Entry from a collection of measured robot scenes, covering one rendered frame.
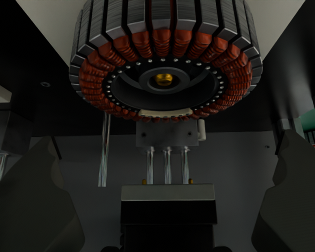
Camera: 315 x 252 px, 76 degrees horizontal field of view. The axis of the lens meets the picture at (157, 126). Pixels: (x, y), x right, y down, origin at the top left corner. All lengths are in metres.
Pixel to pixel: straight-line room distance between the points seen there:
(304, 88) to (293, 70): 0.05
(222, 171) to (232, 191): 0.03
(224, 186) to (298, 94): 0.18
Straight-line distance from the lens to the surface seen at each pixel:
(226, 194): 0.38
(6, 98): 0.27
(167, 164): 0.26
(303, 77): 0.25
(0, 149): 0.32
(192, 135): 0.25
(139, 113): 0.16
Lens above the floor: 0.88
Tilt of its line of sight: 18 degrees down
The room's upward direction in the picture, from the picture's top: 179 degrees clockwise
